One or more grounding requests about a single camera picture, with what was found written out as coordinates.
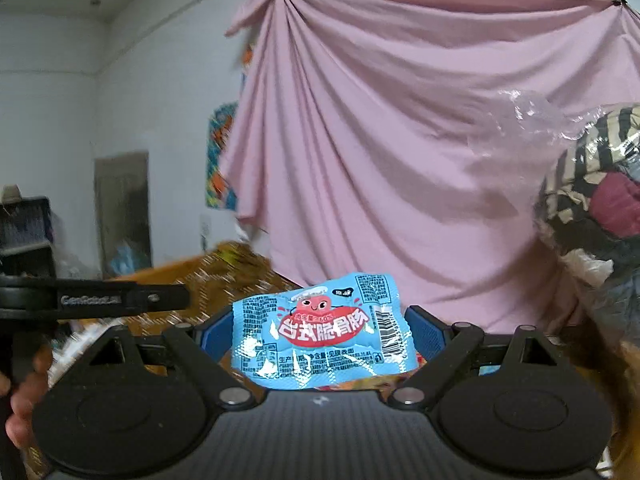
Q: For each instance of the person's left hand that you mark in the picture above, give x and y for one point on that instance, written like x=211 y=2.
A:
x=25 y=396

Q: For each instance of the pink hanging curtain cloth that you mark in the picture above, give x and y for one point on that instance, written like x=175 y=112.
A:
x=350 y=146

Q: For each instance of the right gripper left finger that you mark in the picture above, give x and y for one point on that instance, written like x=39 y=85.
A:
x=197 y=351

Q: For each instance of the colourful wall poster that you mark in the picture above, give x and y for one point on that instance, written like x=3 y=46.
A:
x=218 y=194

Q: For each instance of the blue sausage snack packet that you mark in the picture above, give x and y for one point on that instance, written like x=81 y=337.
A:
x=342 y=330

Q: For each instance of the plastic bag of clothes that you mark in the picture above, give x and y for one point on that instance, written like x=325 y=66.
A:
x=578 y=176

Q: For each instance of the grey door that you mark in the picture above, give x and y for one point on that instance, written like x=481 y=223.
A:
x=121 y=193

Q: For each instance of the brown PF patterned quilt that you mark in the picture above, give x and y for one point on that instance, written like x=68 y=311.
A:
x=230 y=272

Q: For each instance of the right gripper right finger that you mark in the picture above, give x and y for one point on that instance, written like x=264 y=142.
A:
x=446 y=348

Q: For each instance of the wooden bed frame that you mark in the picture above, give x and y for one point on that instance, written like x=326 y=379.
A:
x=169 y=273

